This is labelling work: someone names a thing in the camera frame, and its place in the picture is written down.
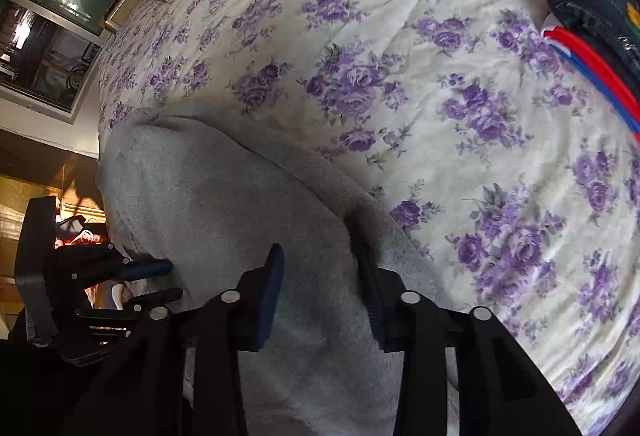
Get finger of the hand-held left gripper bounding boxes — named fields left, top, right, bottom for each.
left=120, top=287, right=184, bottom=317
left=107, top=242, right=173, bottom=282

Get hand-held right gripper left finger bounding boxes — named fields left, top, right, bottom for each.
left=65, top=243, right=286, bottom=436

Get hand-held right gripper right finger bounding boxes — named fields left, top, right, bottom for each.
left=356, top=241, right=583, bottom=436

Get grey pants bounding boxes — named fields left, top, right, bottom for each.
left=95, top=102, right=461, bottom=436

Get floral purple bed sheet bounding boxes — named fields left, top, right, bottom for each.
left=92, top=0, right=640, bottom=436

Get glass door cabinet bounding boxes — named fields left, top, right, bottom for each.
left=0, top=1, right=103, bottom=117

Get red white blue striped garment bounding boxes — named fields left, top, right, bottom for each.
left=540, top=14, right=640, bottom=147

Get dark denim garment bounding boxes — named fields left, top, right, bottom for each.
left=546, top=0, right=640, bottom=82

